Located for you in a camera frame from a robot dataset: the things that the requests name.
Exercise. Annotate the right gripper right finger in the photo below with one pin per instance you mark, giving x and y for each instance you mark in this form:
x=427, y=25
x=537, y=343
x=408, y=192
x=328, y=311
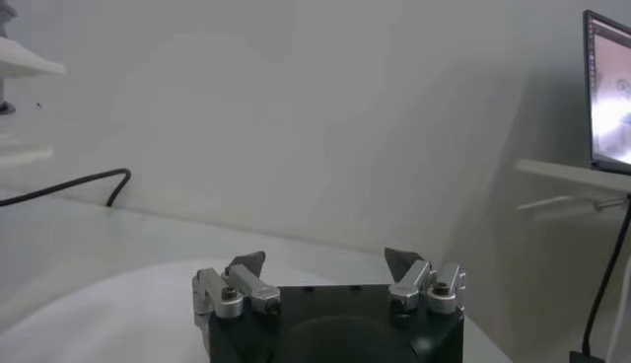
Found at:
x=414, y=286

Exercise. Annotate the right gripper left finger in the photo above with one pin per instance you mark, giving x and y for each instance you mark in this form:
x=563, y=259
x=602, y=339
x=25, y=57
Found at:
x=251, y=288

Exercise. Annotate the white round plate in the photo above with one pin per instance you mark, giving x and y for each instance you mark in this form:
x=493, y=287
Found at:
x=123, y=320

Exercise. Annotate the white side table with laptop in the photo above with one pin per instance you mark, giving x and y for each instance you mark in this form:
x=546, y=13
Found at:
x=567, y=172

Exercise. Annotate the open laptop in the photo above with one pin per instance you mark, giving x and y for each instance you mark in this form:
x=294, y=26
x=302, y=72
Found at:
x=609, y=98

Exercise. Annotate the white electric cooker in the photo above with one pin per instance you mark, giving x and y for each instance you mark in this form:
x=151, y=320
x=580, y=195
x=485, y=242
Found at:
x=29, y=59

